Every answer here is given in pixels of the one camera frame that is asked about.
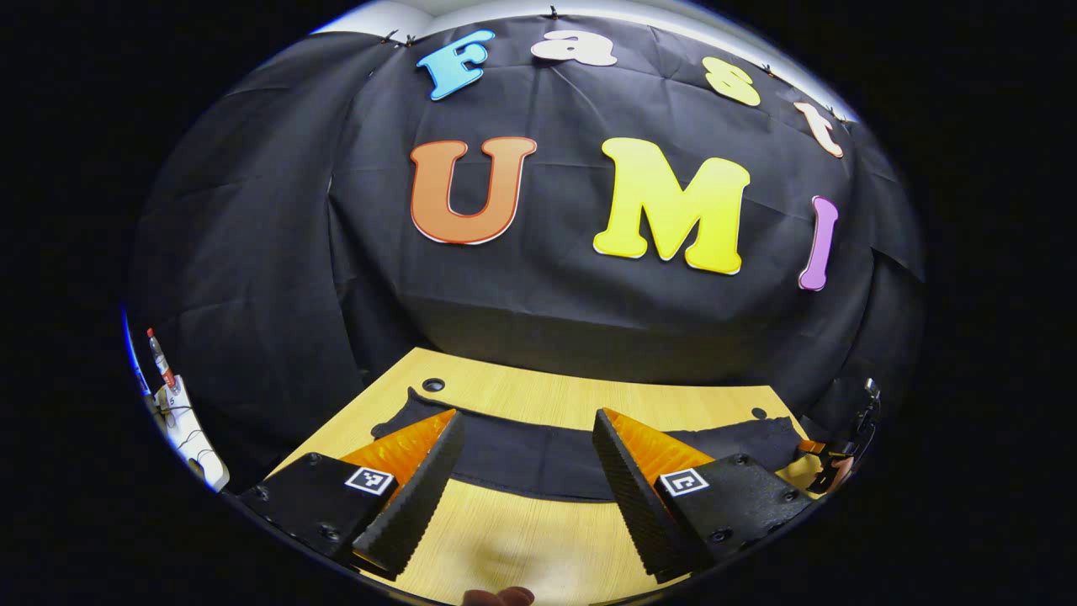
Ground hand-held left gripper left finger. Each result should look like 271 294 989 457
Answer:
240 409 466 582

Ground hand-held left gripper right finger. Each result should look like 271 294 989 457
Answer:
592 407 816 583

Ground black jeans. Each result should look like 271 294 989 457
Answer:
372 387 810 504

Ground black backdrop cloth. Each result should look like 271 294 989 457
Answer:
126 15 926 493

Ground white panel with black cables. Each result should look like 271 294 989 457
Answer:
154 383 231 494

